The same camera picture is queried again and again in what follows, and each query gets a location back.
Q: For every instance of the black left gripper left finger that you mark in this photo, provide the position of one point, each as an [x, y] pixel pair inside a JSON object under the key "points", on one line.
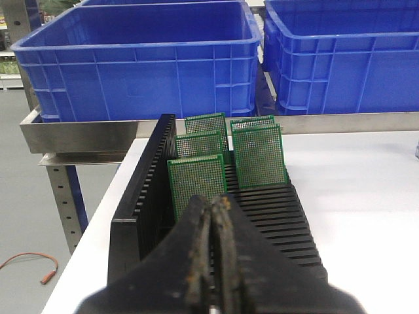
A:
{"points": [[173, 278]]}

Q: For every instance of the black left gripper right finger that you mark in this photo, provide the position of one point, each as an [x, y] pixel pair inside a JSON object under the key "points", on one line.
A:
{"points": [[254, 277]]}

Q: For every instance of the black slotted board rack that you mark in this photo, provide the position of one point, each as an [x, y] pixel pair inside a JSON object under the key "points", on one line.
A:
{"points": [[145, 214]]}

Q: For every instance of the green board in rack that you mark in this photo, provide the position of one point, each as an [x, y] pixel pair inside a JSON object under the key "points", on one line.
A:
{"points": [[258, 153], [201, 175]]}

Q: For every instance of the green board far left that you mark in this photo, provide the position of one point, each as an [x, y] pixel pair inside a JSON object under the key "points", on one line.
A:
{"points": [[197, 144]]}

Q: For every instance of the green board rear right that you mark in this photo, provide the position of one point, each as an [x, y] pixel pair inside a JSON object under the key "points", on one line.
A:
{"points": [[250, 122]]}

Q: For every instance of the green board rear left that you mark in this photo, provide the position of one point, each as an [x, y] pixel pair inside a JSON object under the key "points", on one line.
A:
{"points": [[208, 122]]}

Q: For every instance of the perforated steel table leg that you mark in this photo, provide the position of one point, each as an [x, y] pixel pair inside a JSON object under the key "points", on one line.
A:
{"points": [[63, 184]]}

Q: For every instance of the centre blue plastic crate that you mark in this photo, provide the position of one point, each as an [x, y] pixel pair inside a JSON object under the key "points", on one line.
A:
{"points": [[334, 57]]}

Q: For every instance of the blue plastic crate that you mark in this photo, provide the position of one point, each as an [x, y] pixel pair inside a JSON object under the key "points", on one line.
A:
{"points": [[334, 57], [132, 62]]}

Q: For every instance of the left blue plastic crate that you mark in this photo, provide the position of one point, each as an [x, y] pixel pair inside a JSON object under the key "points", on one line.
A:
{"points": [[132, 62]]}

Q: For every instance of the blue frame post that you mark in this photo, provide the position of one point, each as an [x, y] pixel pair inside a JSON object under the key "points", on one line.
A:
{"points": [[78, 193]]}

